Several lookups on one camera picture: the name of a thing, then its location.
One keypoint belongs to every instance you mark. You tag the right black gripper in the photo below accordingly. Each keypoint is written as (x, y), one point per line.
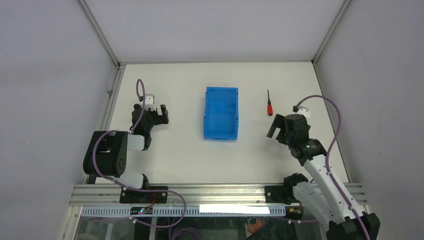
(278, 122)

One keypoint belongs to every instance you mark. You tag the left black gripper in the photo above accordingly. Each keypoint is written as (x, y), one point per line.
(164, 119)

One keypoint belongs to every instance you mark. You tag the red-handled black screwdriver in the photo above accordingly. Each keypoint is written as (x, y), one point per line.
(270, 111)

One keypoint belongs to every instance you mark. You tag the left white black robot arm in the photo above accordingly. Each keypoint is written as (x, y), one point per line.
(106, 155)

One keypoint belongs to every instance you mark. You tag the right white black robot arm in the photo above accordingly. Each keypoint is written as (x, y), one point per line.
(336, 210)

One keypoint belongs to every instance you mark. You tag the blue plastic bin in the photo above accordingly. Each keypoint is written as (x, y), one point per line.
(221, 114)

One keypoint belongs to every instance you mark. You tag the orange object under table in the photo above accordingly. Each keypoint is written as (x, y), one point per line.
(254, 224)

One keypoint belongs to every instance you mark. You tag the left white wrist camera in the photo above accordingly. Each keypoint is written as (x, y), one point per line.
(149, 102)

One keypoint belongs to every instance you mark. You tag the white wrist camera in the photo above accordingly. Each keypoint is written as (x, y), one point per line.
(149, 102)
(304, 111)

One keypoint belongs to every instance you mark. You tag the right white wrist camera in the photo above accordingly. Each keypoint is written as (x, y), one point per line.
(304, 111)

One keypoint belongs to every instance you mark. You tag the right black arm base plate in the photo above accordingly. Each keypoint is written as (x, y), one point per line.
(279, 194)

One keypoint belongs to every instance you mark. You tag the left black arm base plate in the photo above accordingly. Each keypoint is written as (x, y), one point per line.
(158, 196)

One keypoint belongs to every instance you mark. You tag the aluminium mounting rail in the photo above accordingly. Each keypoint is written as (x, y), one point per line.
(194, 194)

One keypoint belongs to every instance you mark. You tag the white slotted cable duct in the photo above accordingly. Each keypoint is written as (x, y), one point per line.
(203, 210)

